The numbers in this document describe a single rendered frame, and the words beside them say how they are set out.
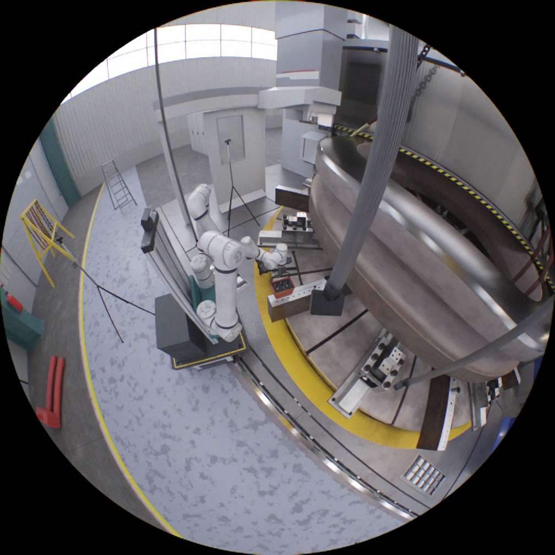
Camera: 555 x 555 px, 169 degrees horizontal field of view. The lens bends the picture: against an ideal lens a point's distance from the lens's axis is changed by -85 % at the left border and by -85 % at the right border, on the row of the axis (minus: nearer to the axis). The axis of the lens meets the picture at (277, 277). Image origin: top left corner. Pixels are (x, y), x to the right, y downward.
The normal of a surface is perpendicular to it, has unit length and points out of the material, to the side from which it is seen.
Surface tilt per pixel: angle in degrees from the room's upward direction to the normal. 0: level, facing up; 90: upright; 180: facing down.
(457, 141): 90
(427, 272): 90
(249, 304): 0
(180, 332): 0
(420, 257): 90
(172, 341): 0
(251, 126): 90
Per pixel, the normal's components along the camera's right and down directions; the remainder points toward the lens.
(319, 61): -0.77, 0.50
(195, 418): 0.02, -0.61
